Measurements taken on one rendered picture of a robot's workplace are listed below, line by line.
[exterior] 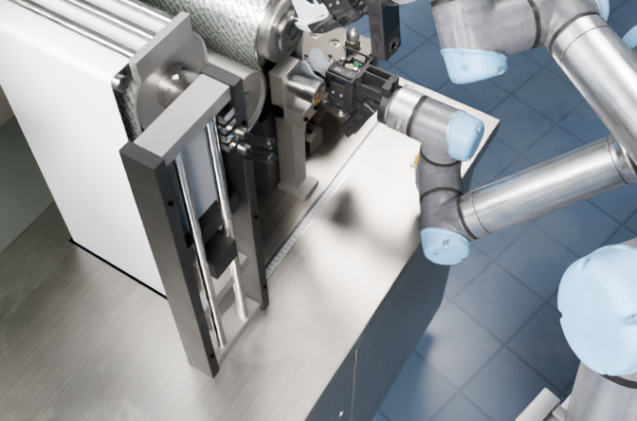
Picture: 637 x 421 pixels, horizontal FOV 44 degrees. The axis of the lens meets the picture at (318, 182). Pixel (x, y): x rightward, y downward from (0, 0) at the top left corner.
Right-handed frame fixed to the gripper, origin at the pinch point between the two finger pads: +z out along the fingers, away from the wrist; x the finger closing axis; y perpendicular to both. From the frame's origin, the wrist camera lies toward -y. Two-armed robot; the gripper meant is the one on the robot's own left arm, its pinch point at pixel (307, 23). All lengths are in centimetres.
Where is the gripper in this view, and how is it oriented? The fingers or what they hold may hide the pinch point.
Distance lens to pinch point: 123.7
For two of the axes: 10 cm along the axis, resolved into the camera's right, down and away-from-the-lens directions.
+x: -5.3, 6.8, -5.1
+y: -5.5, -7.3, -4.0
